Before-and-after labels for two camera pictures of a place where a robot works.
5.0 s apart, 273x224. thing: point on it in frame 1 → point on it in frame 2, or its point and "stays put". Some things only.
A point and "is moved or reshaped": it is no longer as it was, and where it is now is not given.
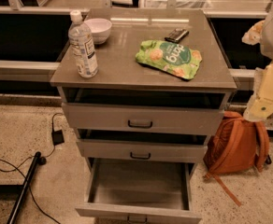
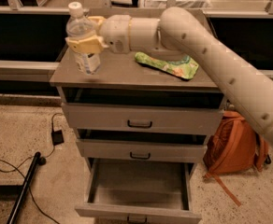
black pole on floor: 16,207 stays put
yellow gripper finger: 254,34 → 87,45
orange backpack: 237,145 stays put
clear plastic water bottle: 82,46 is moved or reshaped
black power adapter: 57,137 stays put
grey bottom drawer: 138,190 stays put
